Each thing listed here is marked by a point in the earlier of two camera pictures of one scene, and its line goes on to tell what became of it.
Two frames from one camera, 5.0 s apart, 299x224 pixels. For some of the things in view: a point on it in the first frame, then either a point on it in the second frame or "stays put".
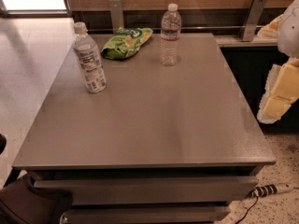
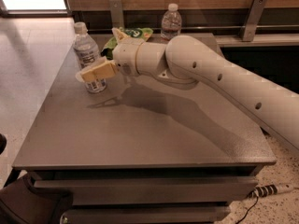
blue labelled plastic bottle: x=87 y=50 stays put
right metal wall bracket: x=253 y=17 stays put
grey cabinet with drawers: x=161 y=145 stays put
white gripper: x=290 y=32 to x=124 y=57
